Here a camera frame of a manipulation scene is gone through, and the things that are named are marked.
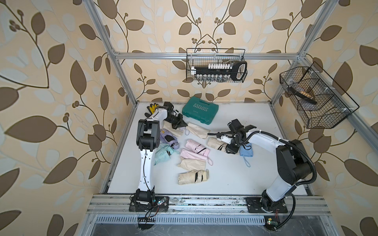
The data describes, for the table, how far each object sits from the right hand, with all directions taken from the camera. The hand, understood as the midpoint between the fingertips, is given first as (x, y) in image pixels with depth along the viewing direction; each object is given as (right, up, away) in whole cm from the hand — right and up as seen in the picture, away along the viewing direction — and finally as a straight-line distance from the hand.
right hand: (230, 146), depth 93 cm
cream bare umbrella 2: (-9, +2, 0) cm, 9 cm away
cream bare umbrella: (-24, -14, -13) cm, 31 cm away
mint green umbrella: (-42, -3, -4) cm, 43 cm away
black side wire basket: (+41, +26, -19) cm, 52 cm away
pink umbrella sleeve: (-27, -4, -4) cm, 28 cm away
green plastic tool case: (-17, +24, +17) cm, 33 cm away
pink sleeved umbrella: (-25, +1, -1) cm, 25 cm away
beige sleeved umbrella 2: (-19, +8, +8) cm, 22 cm away
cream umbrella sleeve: (-24, -10, -6) cm, 27 cm away
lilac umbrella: (-41, +5, +4) cm, 41 cm away
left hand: (-30, +15, +10) cm, 35 cm away
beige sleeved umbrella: (-35, +8, +9) cm, 37 cm away
